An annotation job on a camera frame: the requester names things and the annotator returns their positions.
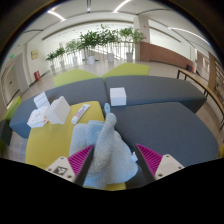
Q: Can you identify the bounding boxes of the row of potted plants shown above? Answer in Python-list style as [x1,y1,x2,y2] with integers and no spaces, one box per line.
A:
[45,23,147,71]

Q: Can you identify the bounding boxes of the grey upholstered bench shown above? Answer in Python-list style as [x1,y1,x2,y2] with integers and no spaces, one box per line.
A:
[104,74,208,114]
[106,101,220,168]

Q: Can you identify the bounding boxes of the blue upholstered bench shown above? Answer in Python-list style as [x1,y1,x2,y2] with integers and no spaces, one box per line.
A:
[9,78,109,140]

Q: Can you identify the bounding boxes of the small white cube box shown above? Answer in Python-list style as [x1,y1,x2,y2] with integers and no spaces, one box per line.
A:
[109,86,128,107]

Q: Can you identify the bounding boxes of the ceiling strip lights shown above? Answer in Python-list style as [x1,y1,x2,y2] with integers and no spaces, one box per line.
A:
[46,0,211,44]

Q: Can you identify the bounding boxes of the white tube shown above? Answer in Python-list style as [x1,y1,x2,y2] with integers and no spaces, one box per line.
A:
[70,103,91,125]

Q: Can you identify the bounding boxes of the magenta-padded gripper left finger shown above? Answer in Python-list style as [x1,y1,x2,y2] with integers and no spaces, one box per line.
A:
[45,144,96,187]

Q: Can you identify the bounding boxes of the light blue towel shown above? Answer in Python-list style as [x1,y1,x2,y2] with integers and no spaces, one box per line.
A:
[68,102,139,190]

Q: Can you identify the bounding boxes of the tall white box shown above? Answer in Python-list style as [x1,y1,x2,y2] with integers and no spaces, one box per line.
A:
[45,95,72,125]

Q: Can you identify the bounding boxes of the white wet wipes pack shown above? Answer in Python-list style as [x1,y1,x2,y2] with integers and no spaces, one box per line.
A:
[26,105,51,129]

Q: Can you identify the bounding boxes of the dark grey ottoman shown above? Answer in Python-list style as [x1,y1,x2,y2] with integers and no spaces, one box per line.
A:
[0,119,14,148]

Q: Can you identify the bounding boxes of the yellow wall picture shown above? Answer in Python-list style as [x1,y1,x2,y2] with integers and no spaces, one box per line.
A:
[30,49,40,61]

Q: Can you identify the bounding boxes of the long green upholstered bench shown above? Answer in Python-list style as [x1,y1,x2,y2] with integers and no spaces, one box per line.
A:
[3,95,22,123]

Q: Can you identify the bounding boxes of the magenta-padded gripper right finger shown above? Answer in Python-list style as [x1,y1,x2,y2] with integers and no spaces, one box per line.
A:
[135,143,185,184]

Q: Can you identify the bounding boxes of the red bin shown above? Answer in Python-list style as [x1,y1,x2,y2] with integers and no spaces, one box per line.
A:
[33,70,42,82]

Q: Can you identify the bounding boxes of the black metal framed table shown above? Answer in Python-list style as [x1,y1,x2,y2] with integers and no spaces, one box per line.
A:
[176,68,224,131]

